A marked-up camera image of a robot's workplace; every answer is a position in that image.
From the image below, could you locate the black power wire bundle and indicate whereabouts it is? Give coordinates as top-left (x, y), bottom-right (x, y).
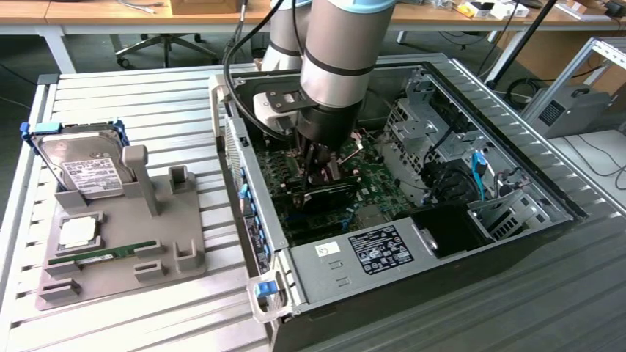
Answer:
top-left (421, 161), bottom-right (478, 206)

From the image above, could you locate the green Dell motherboard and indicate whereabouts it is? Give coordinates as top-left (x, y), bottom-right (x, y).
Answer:
top-left (254, 124), bottom-right (427, 247)

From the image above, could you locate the grey parts rack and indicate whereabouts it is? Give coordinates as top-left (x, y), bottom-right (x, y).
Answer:
top-left (36, 144), bottom-right (211, 312)

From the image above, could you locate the grey power supply unit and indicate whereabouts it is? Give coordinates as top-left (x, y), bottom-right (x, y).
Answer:
top-left (287, 216), bottom-right (445, 307)

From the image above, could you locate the aluminium profile frame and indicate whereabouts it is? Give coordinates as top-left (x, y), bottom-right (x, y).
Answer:
top-left (521, 36), bottom-right (626, 122)

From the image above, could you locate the black tripod pole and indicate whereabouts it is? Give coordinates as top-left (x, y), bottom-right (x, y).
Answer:
top-left (483, 0), bottom-right (558, 89)

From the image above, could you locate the metal socket cover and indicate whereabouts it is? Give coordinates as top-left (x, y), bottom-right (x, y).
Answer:
top-left (336, 128), bottom-right (368, 166)

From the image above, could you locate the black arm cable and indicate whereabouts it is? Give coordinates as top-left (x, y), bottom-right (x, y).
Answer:
top-left (222, 0), bottom-right (314, 143)

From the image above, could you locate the coiled black cable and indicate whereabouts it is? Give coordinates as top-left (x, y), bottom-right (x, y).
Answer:
top-left (505, 78), bottom-right (543, 109)

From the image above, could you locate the yellow white box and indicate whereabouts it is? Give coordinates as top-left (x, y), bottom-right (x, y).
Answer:
top-left (462, 0), bottom-right (495, 18)

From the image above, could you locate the green RAM stick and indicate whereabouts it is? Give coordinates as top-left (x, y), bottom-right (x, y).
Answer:
top-left (47, 240), bottom-right (163, 265)

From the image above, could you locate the blue disk carrier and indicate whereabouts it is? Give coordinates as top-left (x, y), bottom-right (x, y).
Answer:
top-left (19, 119), bottom-right (132, 155)

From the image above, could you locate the silver metal disk bay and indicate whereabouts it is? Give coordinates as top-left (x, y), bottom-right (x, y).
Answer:
top-left (383, 97), bottom-right (490, 173)

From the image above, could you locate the black expansion slot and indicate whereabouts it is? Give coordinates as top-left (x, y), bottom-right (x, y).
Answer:
top-left (292, 230), bottom-right (347, 247)
top-left (287, 219), bottom-right (343, 238)

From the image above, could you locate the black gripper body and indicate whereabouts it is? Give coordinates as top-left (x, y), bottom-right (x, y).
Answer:
top-left (295, 100), bottom-right (367, 150)

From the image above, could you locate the white cardboard box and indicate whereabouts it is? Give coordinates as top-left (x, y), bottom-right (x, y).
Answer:
top-left (491, 1), bottom-right (533, 19)

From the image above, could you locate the silver finned chipset heatsink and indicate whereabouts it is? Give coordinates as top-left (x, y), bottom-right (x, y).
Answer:
top-left (356, 205), bottom-right (394, 227)

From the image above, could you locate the silver CPU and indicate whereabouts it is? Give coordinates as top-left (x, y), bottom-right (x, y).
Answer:
top-left (58, 216), bottom-right (99, 247)

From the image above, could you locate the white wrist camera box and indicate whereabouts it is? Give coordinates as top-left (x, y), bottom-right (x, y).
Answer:
top-left (252, 89), bottom-right (319, 132)

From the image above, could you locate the silver perforated metal bracket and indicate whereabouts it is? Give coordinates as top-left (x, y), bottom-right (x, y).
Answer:
top-left (467, 188), bottom-right (547, 243)

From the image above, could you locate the silver hard disk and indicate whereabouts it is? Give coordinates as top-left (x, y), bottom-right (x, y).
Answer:
top-left (37, 126), bottom-right (138, 201)

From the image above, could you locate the black open PC case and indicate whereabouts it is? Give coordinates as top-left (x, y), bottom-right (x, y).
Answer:
top-left (210, 60), bottom-right (587, 352)

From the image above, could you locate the grey metal box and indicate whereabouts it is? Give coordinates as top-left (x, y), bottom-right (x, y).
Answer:
top-left (535, 84), bottom-right (615, 139)

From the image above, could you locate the blue wire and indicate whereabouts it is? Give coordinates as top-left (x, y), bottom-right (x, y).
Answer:
top-left (470, 149), bottom-right (491, 202)

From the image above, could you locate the CPU socket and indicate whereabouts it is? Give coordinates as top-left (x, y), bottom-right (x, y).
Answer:
top-left (287, 148), bottom-right (308, 177)

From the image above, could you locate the Nvidia graphics card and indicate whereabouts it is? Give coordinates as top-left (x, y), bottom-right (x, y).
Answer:
top-left (299, 181), bottom-right (359, 214)

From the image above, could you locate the black office chair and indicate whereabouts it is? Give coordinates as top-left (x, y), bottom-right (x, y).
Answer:
top-left (115, 32), bottom-right (222, 70)

